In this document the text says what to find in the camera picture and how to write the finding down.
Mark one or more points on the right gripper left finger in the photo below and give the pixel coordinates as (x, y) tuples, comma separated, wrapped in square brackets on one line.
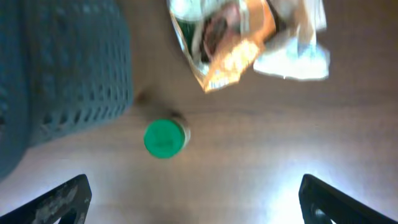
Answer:
[(66, 204)]

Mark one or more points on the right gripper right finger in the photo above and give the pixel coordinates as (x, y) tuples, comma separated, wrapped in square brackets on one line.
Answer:
[(322, 203)]

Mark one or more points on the green-lid jar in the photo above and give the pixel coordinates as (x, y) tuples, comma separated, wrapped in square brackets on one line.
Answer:
[(165, 138)]

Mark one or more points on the white beige pouch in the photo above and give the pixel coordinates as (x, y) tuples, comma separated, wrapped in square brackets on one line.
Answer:
[(293, 52)]

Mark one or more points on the orange snack bag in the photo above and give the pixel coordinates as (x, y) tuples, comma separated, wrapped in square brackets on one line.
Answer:
[(221, 38)]

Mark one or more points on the grey plastic basket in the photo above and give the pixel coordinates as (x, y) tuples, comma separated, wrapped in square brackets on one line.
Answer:
[(65, 66)]

